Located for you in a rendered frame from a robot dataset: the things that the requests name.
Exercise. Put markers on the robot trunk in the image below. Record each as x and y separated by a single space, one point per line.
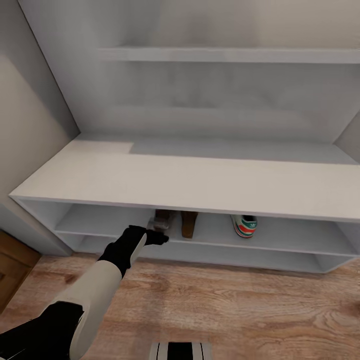
180 351

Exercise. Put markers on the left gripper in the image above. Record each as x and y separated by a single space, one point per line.
157 238

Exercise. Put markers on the sandal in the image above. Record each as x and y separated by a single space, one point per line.
188 223
163 215

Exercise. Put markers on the gym shoe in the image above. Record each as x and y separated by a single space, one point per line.
244 225

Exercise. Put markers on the door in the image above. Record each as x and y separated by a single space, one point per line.
16 263

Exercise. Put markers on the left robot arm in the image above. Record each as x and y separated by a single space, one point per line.
67 327

